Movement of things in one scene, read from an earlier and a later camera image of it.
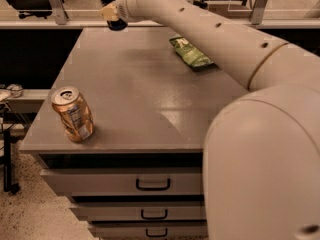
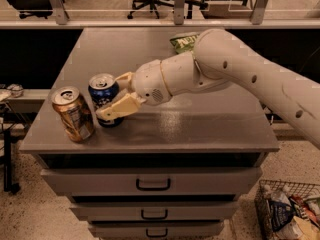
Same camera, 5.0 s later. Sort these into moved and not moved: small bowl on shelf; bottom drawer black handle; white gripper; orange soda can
Moved: white gripper
Not moved: orange soda can; bottom drawer black handle; small bowl on shelf
